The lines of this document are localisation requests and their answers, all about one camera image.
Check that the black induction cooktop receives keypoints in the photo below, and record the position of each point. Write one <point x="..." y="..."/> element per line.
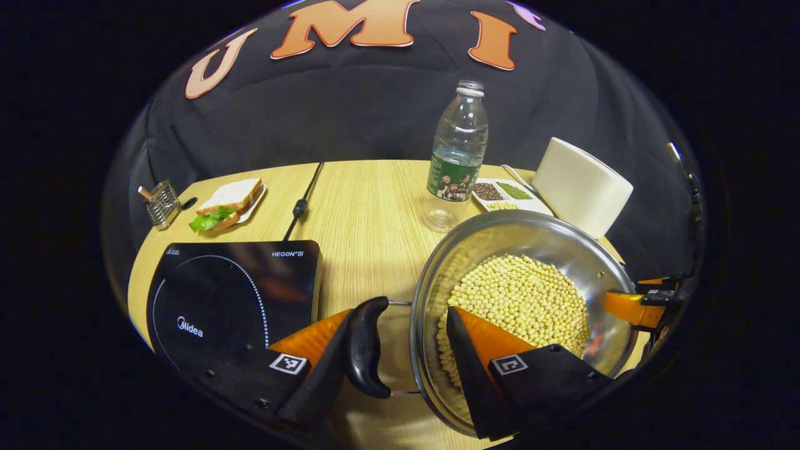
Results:
<point x="231" y="294"/>

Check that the small white plate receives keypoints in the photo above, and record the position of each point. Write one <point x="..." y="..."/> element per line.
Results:
<point x="253" y="209"/>

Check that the pile of soybeans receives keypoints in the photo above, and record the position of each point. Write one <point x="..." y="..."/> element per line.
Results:
<point x="525" y="294"/>

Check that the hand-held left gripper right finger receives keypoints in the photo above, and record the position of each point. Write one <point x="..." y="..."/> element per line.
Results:
<point x="469" y="381"/>

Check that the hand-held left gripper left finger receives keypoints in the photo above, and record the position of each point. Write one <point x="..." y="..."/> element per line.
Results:
<point x="319" y="387"/>

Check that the white divided dish with beans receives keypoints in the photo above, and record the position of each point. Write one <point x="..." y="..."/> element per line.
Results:
<point x="531" y="203"/>

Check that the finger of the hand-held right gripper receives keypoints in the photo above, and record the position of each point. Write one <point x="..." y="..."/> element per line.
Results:
<point x="650" y="281"/>
<point x="631" y="307"/>

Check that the sandwich with lettuce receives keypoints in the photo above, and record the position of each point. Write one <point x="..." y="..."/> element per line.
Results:
<point x="231" y="195"/>

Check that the clear plastic water bottle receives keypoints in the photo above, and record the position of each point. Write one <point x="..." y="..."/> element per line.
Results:
<point x="459" y="144"/>

